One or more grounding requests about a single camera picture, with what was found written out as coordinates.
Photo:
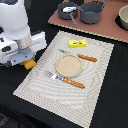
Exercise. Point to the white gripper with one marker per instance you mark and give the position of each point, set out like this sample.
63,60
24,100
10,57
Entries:
24,52

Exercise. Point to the yellow butter box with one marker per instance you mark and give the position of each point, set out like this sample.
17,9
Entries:
77,43

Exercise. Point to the grey saucepan with handle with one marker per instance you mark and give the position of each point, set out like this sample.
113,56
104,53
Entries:
70,15

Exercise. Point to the white toy fish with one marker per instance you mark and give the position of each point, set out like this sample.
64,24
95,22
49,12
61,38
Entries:
68,9

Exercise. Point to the grey cooking pot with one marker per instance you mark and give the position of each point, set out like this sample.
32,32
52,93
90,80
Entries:
90,12

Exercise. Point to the golden bread loaf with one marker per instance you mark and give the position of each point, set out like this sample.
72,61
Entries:
29,64

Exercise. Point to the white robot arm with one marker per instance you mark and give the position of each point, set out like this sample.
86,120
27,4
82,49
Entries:
17,44

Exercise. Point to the round wooden plate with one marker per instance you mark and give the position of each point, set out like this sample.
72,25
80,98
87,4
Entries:
69,66

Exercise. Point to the woven beige placemat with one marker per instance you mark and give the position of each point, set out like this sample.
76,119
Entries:
72,103

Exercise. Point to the pink toy stove board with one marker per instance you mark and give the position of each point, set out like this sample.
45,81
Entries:
106,27

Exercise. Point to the beige bowl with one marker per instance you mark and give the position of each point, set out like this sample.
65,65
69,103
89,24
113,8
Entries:
123,14

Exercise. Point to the fork with orange handle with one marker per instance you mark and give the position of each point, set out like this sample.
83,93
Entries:
66,80

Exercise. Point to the knife with orange handle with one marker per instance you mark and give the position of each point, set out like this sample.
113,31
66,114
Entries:
79,55

